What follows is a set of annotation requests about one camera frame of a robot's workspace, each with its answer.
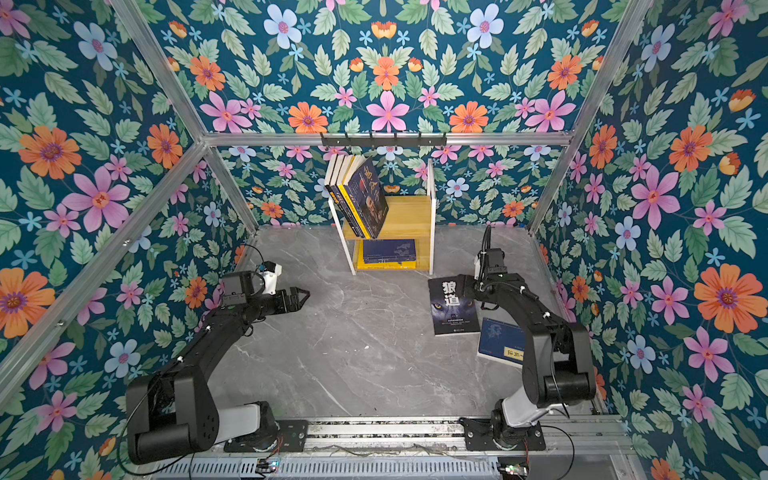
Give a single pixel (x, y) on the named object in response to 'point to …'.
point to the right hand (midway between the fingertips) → (470, 286)
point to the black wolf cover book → (453, 312)
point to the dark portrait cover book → (368, 199)
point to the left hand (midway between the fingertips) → (298, 287)
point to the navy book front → (389, 250)
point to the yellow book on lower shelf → (408, 265)
